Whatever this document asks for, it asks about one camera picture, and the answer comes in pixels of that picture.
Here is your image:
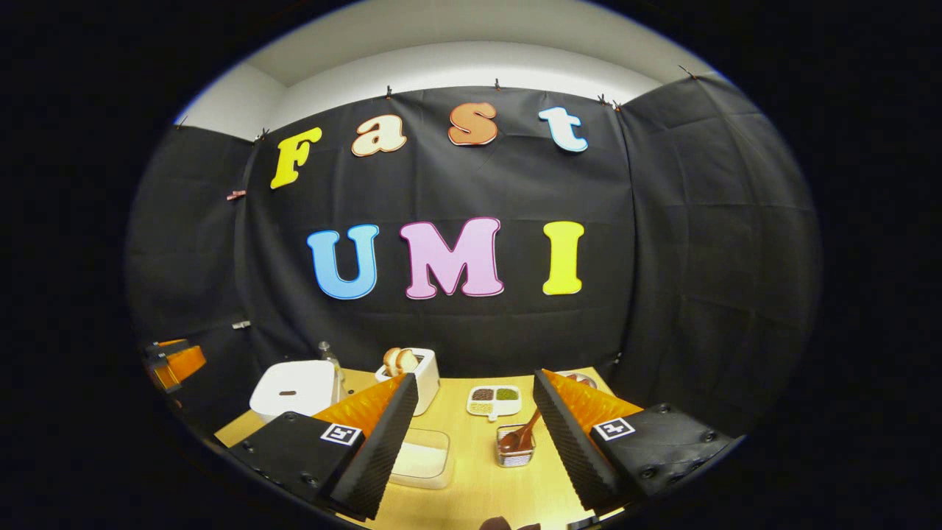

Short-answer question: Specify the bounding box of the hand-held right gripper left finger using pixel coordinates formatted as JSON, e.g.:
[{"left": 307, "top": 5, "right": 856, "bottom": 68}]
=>
[{"left": 228, "top": 372, "right": 419, "bottom": 520}]

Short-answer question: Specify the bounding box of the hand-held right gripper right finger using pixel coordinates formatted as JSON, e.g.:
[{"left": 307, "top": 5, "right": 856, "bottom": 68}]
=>
[{"left": 533, "top": 369, "right": 741, "bottom": 513}]

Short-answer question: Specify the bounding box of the white rice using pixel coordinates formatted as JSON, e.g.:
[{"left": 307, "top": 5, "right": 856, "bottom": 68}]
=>
[{"left": 394, "top": 442, "right": 447, "bottom": 480}]

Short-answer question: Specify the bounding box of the brown wooden spoon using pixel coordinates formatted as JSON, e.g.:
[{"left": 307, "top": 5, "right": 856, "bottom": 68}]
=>
[{"left": 499, "top": 409, "right": 542, "bottom": 453}]

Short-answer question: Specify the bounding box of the clear wire chopstick holder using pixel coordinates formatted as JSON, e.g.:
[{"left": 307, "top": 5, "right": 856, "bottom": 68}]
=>
[{"left": 495, "top": 424, "right": 537, "bottom": 469}]

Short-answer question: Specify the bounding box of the white rice cooker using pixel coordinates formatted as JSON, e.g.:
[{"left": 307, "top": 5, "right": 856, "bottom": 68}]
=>
[{"left": 249, "top": 359, "right": 341, "bottom": 424}]

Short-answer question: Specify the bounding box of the clear plastic rice box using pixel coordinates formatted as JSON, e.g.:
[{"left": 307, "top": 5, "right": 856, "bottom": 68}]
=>
[{"left": 388, "top": 428, "right": 451, "bottom": 490}]

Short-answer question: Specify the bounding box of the white toaster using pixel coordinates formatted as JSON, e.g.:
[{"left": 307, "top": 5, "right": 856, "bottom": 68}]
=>
[{"left": 375, "top": 347, "right": 441, "bottom": 417}]

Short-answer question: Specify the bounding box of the white divided dish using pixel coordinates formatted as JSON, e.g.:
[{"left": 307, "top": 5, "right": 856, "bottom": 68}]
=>
[{"left": 467, "top": 385, "right": 523, "bottom": 422}]

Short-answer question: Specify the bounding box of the small glass bottle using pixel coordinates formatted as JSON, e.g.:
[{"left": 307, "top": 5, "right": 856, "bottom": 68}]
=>
[{"left": 318, "top": 341, "right": 345, "bottom": 384}]

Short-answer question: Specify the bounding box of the black backdrop cloth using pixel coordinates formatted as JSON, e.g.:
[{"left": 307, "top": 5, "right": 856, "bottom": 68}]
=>
[{"left": 125, "top": 74, "right": 822, "bottom": 442}]

